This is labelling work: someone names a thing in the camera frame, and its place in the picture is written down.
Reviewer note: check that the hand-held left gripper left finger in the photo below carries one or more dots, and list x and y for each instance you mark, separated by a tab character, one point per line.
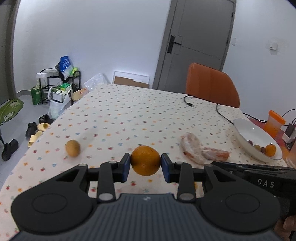
126	168

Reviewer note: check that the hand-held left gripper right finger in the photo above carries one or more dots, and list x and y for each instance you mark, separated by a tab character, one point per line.
166	168

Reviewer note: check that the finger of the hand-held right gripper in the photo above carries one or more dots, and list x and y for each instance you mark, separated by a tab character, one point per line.
261	172
231	164

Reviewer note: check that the large orange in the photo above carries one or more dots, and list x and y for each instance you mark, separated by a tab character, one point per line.
145	160

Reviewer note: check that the dark red plum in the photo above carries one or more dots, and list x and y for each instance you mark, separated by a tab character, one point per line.
262	150

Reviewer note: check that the small tangerine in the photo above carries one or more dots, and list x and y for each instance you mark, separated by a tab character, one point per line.
270	150

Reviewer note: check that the small red apple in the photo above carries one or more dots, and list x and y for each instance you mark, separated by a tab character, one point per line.
249	142

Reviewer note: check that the white plate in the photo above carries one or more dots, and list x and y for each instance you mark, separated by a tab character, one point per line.
249	132

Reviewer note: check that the person's right hand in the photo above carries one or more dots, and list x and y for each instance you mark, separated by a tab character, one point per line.
286	228

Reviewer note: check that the white power strip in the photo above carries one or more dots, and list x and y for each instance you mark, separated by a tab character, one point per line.
288	139

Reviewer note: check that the orange lidded cup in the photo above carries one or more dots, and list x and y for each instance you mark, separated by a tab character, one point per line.
274	124

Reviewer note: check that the black charger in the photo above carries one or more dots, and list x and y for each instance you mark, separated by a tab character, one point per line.
291	131

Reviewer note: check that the orange chair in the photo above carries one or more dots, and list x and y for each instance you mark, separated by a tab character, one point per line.
210	85

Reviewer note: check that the cardboard sheet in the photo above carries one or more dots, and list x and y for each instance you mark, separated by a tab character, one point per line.
127	81

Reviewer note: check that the clear plastic bag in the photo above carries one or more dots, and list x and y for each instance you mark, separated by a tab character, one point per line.
96	81

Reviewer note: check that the yellow slipper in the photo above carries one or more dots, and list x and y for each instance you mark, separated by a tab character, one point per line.
42	126
33	139

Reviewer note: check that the white plastic bag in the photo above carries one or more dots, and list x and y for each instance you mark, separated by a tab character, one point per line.
57	104

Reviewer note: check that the white board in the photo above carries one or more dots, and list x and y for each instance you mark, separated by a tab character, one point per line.
131	74

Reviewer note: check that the black slipper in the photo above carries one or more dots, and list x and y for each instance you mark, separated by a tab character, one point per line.
46	119

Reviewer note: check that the green white box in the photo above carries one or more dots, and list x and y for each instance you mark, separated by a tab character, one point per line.
64	87

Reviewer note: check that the black shoe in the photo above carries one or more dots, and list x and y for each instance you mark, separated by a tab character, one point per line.
31	128
9	149

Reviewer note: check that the yellow-green packet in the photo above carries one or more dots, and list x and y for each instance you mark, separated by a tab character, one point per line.
73	70

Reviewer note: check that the black shoe rack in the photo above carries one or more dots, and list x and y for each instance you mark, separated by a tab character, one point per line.
52	77

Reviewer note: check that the blue bag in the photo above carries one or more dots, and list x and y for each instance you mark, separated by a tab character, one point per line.
64	63

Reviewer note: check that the long white box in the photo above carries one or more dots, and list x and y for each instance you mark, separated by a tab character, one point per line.
45	74

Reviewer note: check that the grey side door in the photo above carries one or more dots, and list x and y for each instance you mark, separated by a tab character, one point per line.
4	69

